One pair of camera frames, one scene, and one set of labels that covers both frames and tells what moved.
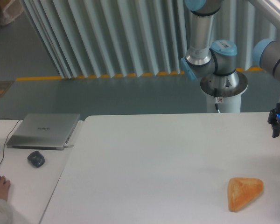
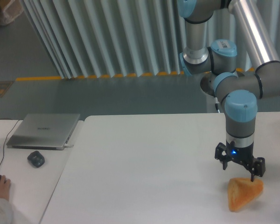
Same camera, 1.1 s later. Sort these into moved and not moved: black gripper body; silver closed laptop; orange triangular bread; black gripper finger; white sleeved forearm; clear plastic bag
Moved: black gripper body; black gripper finger
Not moved: orange triangular bread; clear plastic bag; white sleeved forearm; silver closed laptop
